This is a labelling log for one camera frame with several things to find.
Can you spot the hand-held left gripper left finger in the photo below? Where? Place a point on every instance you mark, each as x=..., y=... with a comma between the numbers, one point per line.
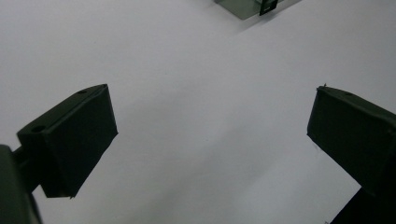
x=74, y=140

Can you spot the clear plastic compartment box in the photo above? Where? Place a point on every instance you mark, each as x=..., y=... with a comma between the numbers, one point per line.
x=243, y=7

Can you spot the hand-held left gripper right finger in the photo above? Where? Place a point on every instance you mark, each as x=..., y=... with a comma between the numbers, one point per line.
x=355, y=137

